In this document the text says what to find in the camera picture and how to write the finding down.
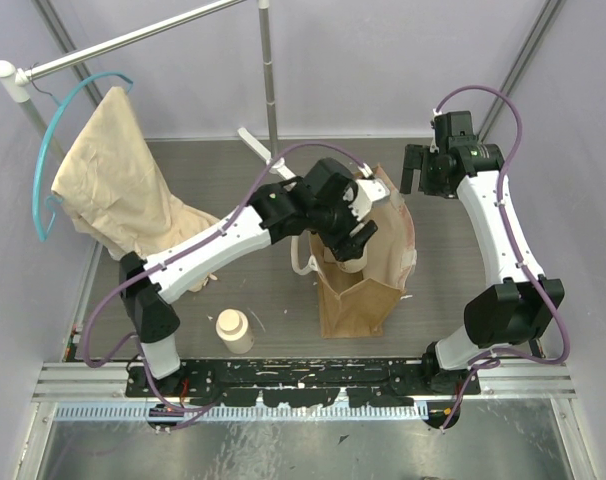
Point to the metal clothes rack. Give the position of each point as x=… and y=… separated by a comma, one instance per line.
x=202, y=79

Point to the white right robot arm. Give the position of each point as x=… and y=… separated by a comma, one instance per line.
x=514, y=308

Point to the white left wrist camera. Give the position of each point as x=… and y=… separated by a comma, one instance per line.
x=369, y=194

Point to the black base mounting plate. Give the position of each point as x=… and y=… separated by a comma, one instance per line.
x=297, y=383

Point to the beige cloth garment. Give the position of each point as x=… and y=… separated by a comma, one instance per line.
x=111, y=187

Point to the beige bottle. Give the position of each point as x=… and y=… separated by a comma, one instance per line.
x=232, y=327
x=353, y=266

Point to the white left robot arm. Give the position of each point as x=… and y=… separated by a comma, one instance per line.
x=328, y=201

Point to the brown canvas tote bag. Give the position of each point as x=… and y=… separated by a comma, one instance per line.
x=357, y=305

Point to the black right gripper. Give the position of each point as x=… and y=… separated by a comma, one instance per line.
x=417, y=157

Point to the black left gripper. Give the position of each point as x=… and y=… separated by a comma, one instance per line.
x=356, y=240

